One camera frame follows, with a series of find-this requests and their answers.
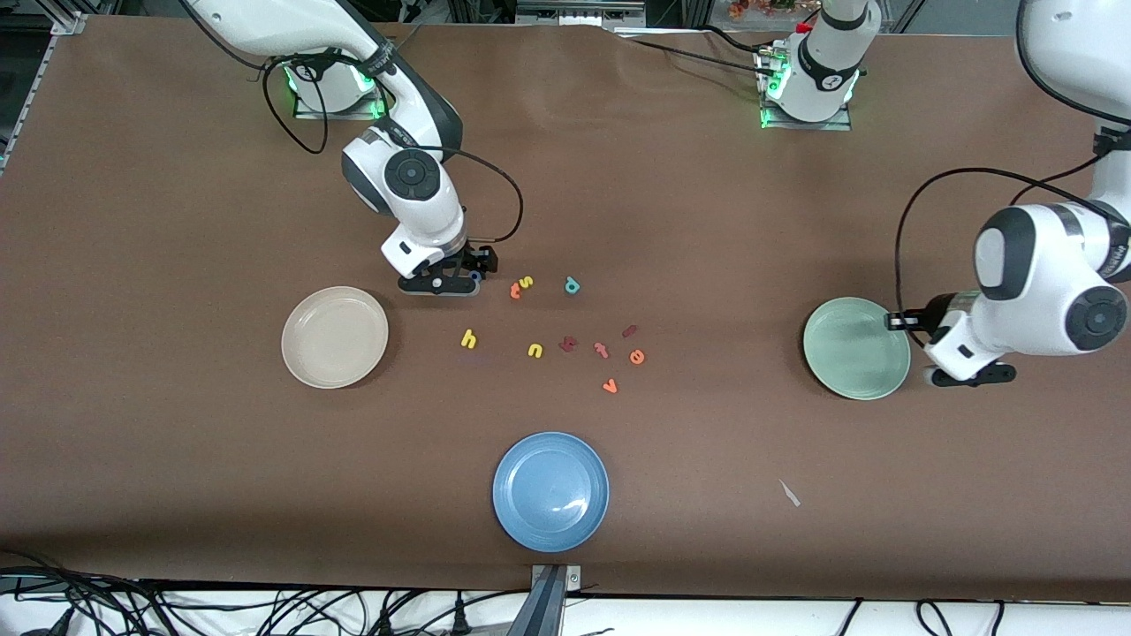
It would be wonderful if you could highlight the green plate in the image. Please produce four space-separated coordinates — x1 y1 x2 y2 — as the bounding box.
802 297 912 401

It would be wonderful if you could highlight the beige brown plate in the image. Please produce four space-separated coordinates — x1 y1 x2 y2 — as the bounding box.
281 286 390 390

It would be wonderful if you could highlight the blue plate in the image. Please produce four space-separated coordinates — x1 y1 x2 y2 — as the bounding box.
492 431 611 554

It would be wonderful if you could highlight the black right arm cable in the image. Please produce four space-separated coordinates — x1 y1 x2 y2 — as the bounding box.
262 53 525 246

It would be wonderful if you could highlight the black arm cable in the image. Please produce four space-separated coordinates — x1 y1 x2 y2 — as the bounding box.
894 0 1131 350
262 53 525 246

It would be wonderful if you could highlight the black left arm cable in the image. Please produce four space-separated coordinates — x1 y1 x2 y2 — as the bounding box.
894 0 1131 350

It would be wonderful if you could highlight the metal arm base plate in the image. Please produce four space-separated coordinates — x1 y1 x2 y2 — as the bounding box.
758 49 854 132
293 53 394 121

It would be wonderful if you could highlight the aluminium background frame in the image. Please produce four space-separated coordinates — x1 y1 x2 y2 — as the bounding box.
517 0 646 27

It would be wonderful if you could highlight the black base cable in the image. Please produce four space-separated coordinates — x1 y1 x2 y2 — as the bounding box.
619 35 771 72
698 23 780 52

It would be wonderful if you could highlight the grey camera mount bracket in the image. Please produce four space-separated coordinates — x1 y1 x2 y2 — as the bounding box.
504 564 582 636

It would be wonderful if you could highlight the aluminium frame rail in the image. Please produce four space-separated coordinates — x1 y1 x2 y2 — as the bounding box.
0 0 89 173

